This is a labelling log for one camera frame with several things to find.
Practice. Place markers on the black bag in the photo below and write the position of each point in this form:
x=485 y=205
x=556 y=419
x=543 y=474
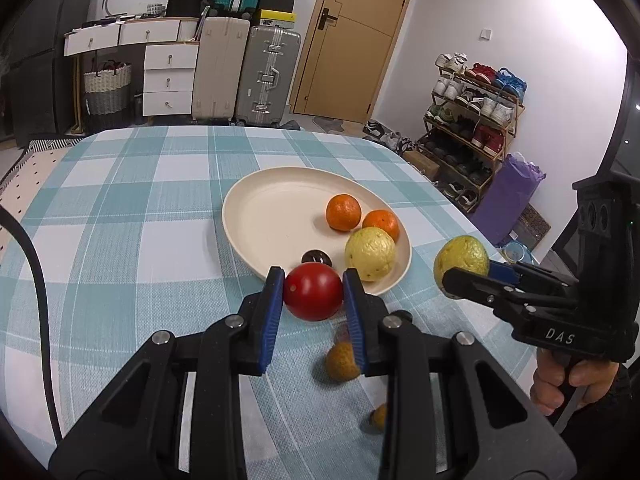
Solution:
x=184 y=6

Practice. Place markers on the cream round plate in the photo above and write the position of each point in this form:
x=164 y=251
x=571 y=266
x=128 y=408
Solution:
x=270 y=220

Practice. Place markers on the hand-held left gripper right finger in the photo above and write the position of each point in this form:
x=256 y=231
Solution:
x=355 y=325

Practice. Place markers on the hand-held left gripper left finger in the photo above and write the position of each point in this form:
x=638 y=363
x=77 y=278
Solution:
x=272 y=310

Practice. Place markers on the white drawer cabinet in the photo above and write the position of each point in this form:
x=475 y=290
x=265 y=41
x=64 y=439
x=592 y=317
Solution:
x=169 y=80

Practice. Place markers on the yellow lemon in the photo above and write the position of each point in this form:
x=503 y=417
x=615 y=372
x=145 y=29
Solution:
x=370 y=254

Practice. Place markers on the orange tangerine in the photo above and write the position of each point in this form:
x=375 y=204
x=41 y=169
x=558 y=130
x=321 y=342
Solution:
x=382 y=224
x=343 y=212

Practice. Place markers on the woven laundry basket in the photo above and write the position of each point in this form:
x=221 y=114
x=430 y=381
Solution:
x=107 y=85

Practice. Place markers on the wooden shoe rack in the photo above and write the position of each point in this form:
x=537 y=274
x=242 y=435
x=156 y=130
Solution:
x=515 y=120

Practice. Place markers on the yellow black shoe box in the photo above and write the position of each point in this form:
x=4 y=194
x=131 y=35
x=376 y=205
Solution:
x=276 y=18

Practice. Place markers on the dark purple round fruit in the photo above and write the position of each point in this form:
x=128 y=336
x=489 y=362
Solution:
x=317 y=257

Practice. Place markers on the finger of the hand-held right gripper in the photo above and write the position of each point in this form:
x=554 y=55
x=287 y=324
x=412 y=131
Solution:
x=500 y=271
x=480 y=290

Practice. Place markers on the dark grey fridge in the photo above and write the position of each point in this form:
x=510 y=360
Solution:
x=35 y=85

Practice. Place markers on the white desk with drawers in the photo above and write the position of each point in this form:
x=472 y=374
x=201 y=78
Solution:
x=100 y=40

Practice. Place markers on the purple bag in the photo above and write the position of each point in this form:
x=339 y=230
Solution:
x=507 y=200

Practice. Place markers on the beige suitcase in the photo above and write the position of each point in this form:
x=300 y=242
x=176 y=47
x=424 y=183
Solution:
x=220 y=70

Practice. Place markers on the silver suitcase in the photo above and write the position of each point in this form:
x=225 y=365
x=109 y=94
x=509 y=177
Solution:
x=267 y=75

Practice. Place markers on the yellow guava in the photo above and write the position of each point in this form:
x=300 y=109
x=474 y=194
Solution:
x=461 y=260

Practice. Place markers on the wooden door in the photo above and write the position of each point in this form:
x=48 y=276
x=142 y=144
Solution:
x=360 y=50

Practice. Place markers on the person's right forearm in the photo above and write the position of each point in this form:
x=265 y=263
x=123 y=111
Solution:
x=610 y=435

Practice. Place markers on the red tomato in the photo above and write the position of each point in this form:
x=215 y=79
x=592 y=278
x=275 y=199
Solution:
x=312 y=292

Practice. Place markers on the brown longan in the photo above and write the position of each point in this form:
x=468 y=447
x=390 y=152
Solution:
x=341 y=362
x=380 y=416

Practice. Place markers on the shoe rack with shoes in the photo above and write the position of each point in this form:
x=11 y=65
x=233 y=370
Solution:
x=475 y=110

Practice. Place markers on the beige dotted rug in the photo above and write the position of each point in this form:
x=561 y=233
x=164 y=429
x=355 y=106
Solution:
x=30 y=175

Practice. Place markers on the small white basket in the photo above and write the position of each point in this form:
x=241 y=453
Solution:
x=155 y=9

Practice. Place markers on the brown cardboard box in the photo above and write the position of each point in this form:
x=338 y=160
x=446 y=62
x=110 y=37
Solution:
x=421 y=164

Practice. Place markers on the brown mat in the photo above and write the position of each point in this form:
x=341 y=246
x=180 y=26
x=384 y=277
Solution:
x=535 y=225

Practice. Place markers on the group of shoes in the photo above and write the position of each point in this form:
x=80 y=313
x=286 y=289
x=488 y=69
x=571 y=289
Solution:
x=390 y=137

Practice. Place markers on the person's right hand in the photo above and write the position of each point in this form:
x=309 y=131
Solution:
x=595 y=380

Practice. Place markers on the grey doormat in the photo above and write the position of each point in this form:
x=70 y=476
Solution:
x=329 y=125

